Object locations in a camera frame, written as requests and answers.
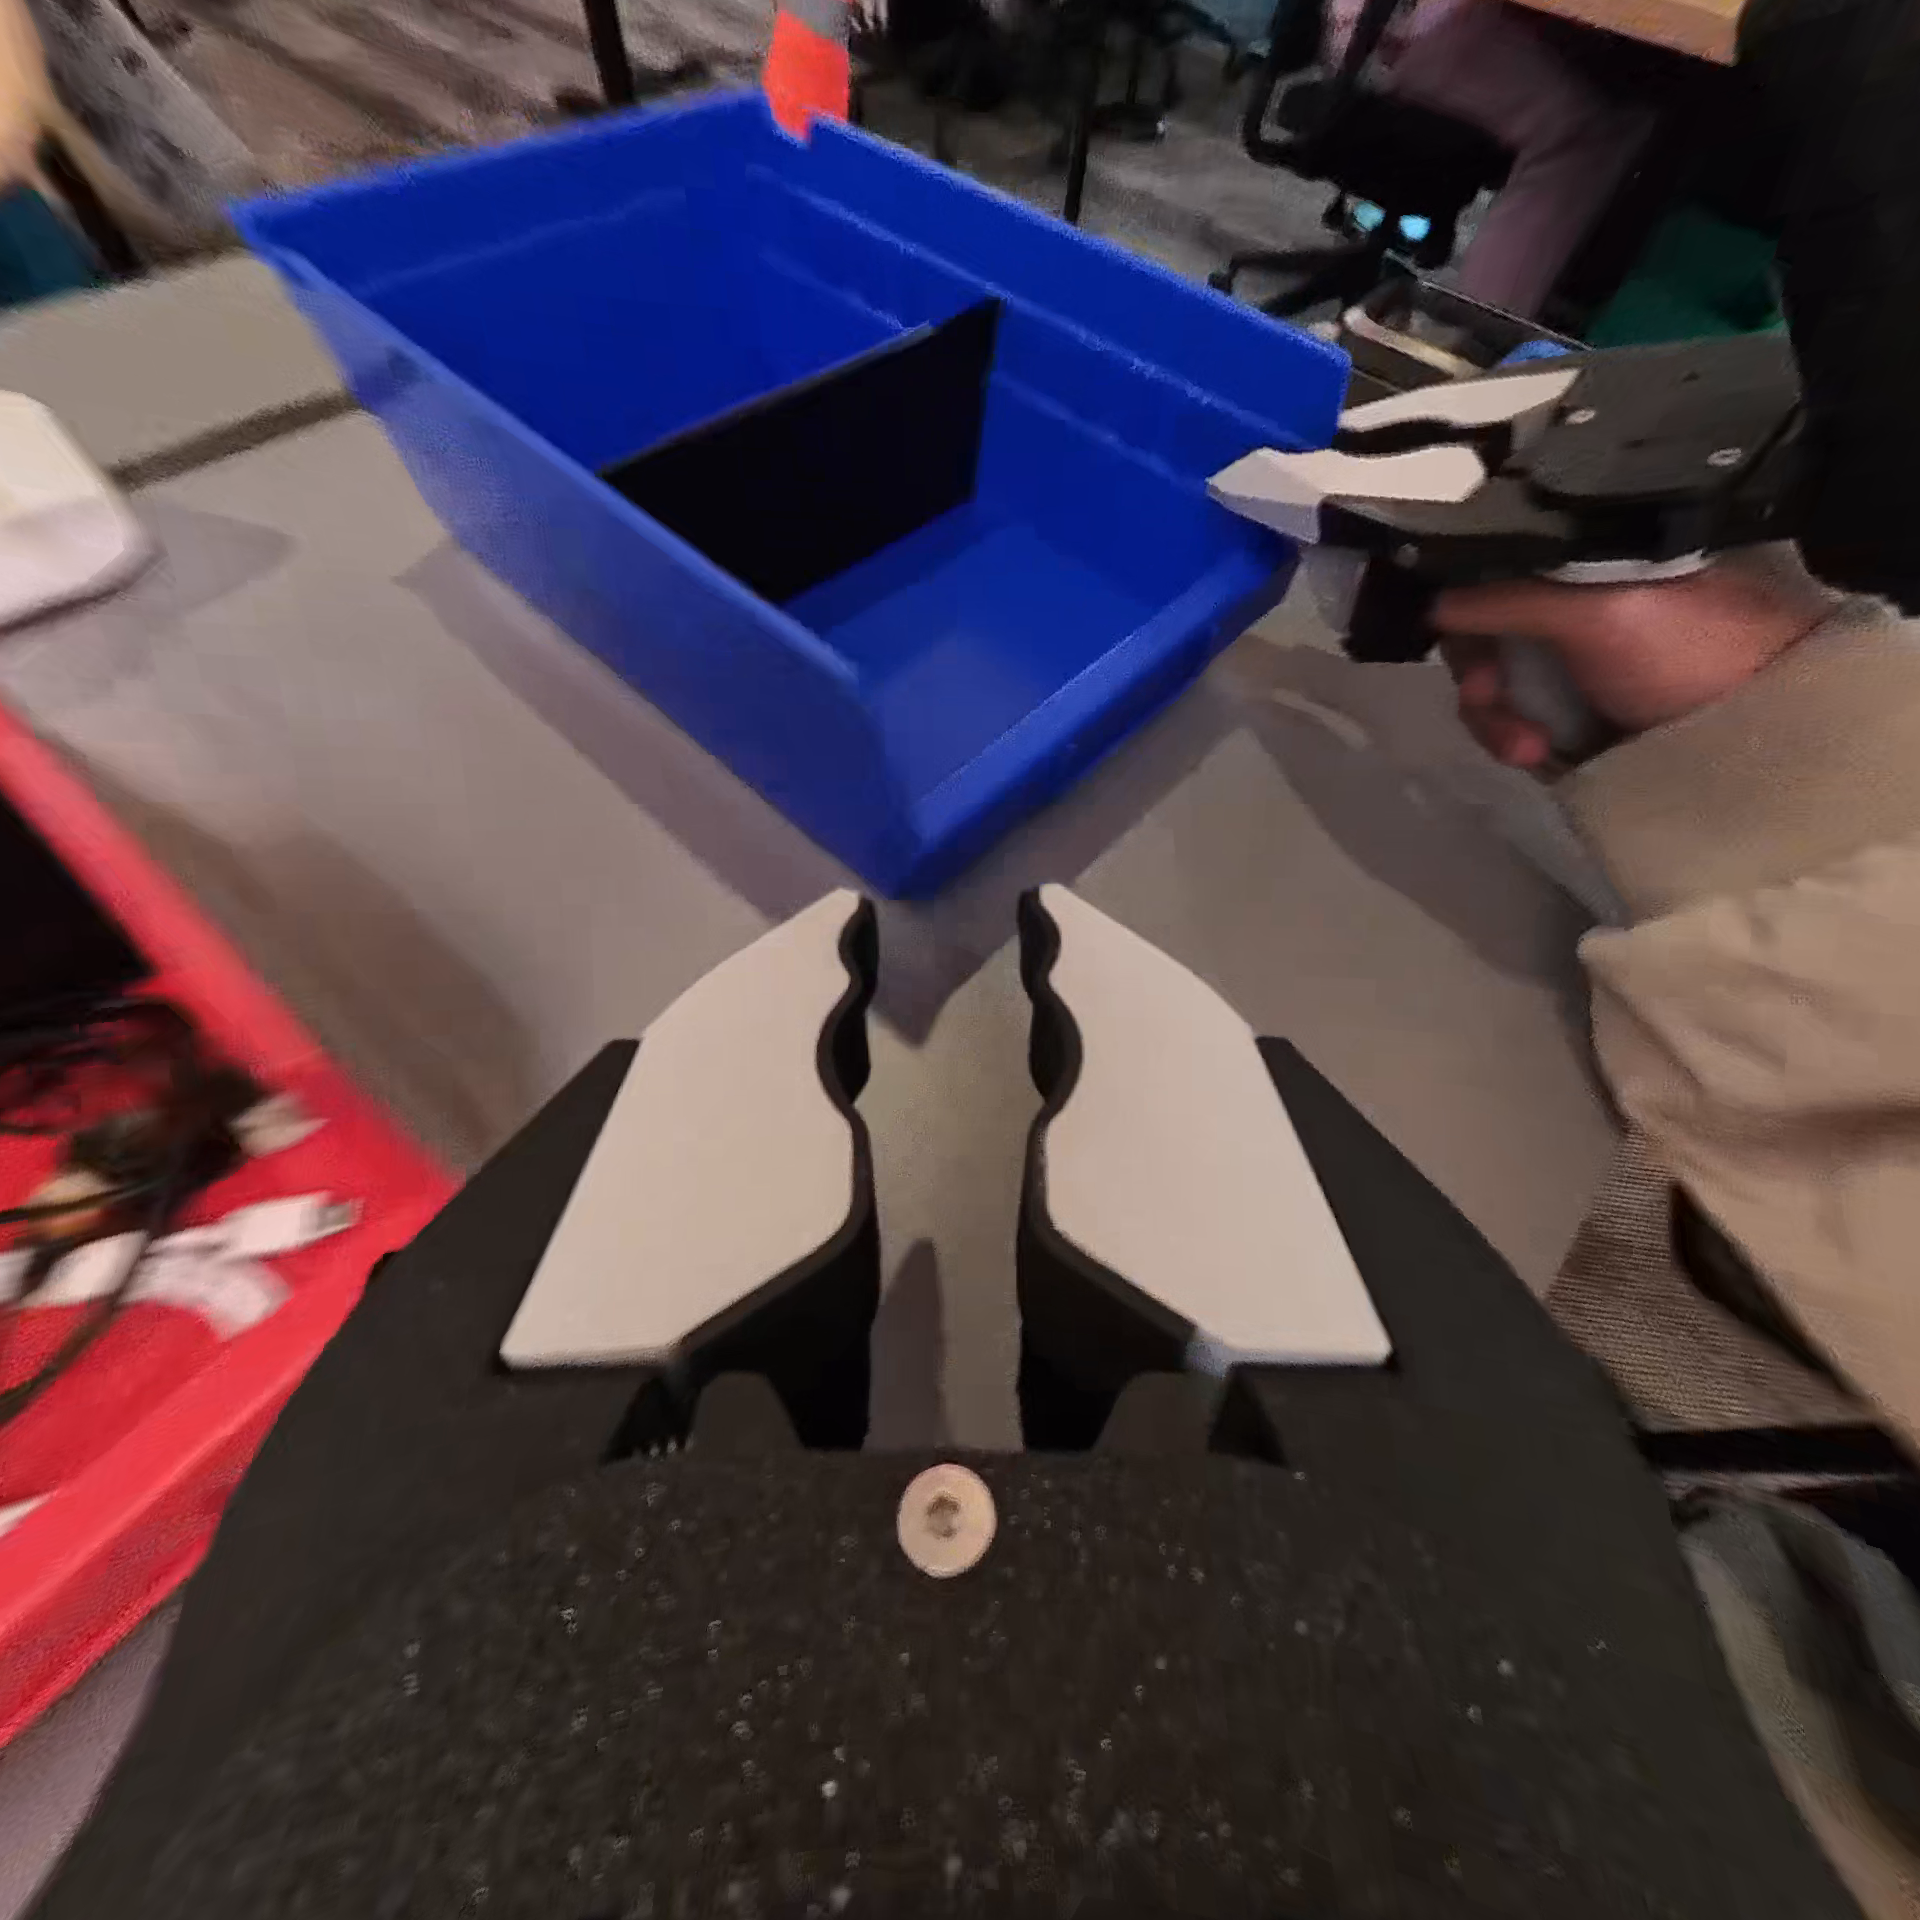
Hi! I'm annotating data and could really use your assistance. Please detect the person's right forearm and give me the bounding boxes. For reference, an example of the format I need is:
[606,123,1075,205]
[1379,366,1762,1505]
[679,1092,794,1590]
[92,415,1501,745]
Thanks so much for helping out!
[1554,594,1920,934]

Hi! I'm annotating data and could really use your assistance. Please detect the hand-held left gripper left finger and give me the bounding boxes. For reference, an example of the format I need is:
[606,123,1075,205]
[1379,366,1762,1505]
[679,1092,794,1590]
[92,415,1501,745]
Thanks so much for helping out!
[498,889,885,1453]

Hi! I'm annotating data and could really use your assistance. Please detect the person's right hand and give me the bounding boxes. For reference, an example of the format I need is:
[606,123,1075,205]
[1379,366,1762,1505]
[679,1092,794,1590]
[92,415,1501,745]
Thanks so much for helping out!
[1424,568,1846,776]

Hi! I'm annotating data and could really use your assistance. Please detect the blue plastic bin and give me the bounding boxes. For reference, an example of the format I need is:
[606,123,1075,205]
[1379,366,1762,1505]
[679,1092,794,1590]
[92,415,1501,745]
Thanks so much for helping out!
[227,86,1353,900]

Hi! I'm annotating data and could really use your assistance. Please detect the dark cloth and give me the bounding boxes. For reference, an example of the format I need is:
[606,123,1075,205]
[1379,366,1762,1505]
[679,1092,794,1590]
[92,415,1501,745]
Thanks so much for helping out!
[1734,0,1920,621]

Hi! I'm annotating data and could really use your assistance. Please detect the red plastic bin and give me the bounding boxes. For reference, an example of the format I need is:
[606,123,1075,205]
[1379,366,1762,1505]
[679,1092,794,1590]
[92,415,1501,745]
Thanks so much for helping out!
[0,696,469,1751]

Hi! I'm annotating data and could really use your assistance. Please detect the black bin divider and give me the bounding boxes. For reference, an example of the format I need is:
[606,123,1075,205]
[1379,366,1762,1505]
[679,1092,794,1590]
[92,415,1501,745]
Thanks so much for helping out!
[601,299,1006,607]
[0,795,120,1037]

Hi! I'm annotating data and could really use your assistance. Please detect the orange traffic cone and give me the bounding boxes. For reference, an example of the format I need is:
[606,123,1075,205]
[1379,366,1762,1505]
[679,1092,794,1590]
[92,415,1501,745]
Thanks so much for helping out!
[762,0,852,147]

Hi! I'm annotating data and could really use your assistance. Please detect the dark metal tray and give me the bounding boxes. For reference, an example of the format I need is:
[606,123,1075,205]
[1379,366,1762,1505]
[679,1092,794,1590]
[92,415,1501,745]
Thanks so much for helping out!
[1338,279,1576,405]

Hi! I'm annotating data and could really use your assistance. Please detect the person's grey trousers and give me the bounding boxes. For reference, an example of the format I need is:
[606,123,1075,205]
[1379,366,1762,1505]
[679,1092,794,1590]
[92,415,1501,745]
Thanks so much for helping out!
[1672,1485,1920,1920]

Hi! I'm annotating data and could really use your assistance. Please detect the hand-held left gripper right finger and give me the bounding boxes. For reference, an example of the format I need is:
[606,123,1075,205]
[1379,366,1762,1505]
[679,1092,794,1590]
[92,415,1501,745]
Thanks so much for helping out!
[1016,881,1395,1453]

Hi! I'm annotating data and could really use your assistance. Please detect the thin black cable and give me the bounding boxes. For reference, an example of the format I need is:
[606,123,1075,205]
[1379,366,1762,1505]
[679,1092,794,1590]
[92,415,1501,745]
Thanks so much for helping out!
[0,1007,282,1428]

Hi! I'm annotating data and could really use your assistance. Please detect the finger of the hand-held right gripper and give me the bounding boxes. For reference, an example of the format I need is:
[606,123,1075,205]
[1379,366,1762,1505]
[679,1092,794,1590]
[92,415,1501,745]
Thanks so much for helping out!
[1207,444,1489,548]
[1338,366,1588,458]

